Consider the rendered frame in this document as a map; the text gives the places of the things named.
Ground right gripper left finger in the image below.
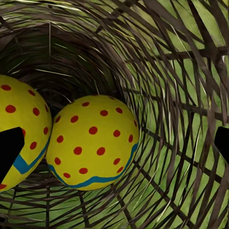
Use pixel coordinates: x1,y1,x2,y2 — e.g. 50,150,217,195
0,127,25,184

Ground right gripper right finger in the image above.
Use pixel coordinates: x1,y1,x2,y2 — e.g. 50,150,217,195
214,127,229,164

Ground easter egg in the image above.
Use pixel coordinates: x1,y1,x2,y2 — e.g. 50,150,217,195
0,74,52,193
44,93,140,191

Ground wicker basket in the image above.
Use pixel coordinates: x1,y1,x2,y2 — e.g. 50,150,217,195
0,0,229,229

